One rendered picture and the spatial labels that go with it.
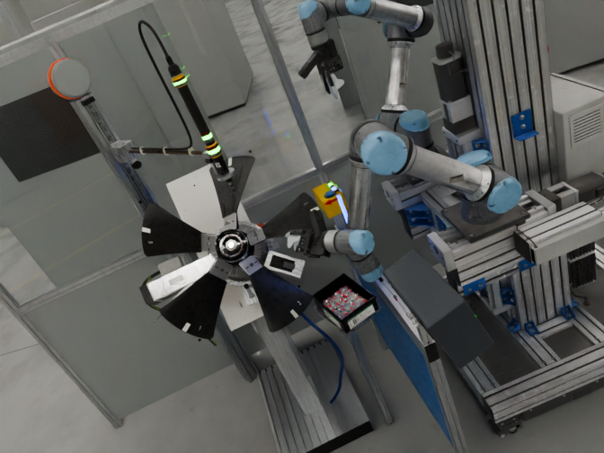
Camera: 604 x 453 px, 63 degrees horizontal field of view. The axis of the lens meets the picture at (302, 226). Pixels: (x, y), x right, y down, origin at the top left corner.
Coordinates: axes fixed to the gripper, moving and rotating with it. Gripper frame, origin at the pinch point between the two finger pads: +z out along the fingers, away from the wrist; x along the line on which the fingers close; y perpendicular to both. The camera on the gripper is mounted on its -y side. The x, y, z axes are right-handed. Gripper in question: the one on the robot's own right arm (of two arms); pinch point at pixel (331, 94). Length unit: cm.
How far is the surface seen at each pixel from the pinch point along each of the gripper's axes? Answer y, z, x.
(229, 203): -54, 17, -16
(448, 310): -15, 23, -107
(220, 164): -50, -3, -27
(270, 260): -50, 42, -25
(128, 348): -144, 99, 45
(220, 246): -64, 25, -29
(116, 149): -88, -9, 23
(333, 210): -16.1, 46.8, -3.6
